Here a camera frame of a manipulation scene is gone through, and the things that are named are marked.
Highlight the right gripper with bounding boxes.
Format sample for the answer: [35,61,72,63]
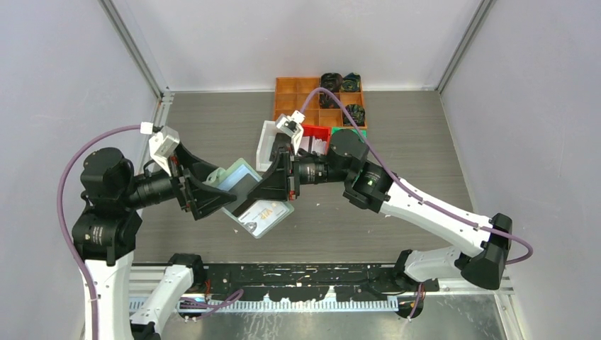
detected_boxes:
[247,144,352,202]

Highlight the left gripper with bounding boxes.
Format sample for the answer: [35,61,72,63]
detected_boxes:
[121,140,237,215]

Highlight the white VIP card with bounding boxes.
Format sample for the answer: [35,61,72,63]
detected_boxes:
[238,200,290,238]

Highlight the green card holder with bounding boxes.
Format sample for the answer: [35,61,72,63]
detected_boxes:
[205,158,294,239]

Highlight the white plastic bin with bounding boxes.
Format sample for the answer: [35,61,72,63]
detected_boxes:
[255,120,280,172]

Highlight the red plastic bin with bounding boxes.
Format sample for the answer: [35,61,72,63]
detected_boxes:
[299,125,332,154]

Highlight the green plastic bin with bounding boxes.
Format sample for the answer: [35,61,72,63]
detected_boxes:
[331,127,366,137]

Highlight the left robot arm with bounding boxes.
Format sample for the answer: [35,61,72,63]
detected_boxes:
[72,146,236,339]

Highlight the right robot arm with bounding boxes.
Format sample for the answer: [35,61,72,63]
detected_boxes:
[234,129,512,291]

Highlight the white silver cards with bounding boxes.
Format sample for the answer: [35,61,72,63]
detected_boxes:
[300,136,328,154]

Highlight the orange compartment tray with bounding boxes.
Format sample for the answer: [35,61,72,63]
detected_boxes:
[273,76,368,130]

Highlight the dark rolled item middle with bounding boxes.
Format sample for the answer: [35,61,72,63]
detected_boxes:
[319,93,339,109]

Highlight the dark green rolled item bottom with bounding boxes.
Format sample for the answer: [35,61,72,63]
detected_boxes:
[342,104,366,127]

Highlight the black rolled item top-left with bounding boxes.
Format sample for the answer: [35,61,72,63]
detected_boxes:
[320,72,344,93]

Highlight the dark green rolled item top-right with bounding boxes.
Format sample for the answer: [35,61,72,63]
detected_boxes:
[340,72,361,93]

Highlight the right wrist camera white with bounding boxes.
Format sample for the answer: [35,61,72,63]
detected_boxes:
[275,110,305,153]

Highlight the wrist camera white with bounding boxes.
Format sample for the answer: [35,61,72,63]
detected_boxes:
[275,110,305,153]
[140,122,180,176]

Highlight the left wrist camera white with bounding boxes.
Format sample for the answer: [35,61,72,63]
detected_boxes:
[140,122,180,176]

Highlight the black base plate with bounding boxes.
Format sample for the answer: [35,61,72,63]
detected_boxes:
[186,263,417,302]

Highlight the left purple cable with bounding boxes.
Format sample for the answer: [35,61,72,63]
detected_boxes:
[56,123,245,340]

